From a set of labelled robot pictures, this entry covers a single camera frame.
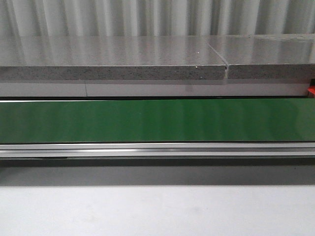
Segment grey stone counter slab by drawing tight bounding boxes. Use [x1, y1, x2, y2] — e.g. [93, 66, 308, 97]
[0, 36, 226, 81]

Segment green conveyor belt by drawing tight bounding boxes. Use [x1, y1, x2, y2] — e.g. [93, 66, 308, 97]
[0, 98, 315, 144]

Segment red plastic tray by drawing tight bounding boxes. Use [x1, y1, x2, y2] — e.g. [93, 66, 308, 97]
[307, 86, 315, 98]

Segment white pleated curtain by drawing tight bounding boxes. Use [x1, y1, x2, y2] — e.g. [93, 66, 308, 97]
[0, 0, 315, 37]

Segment aluminium conveyor side rail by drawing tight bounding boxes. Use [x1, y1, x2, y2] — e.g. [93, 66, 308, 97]
[0, 142, 315, 160]

